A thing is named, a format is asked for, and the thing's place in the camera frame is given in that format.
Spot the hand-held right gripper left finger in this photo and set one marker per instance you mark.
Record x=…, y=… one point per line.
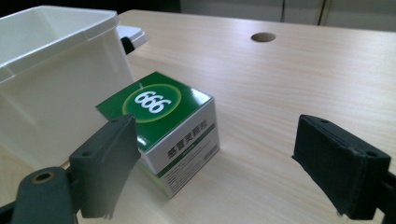
x=102, y=168

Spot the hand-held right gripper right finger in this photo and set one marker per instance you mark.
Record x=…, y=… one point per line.
x=339, y=168

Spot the green and white medicine box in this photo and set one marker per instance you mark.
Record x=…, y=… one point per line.
x=174, y=124

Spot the white plastic bin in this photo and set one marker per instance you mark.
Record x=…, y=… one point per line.
x=59, y=77

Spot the white cabinet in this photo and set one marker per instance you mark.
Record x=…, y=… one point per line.
x=358, y=14

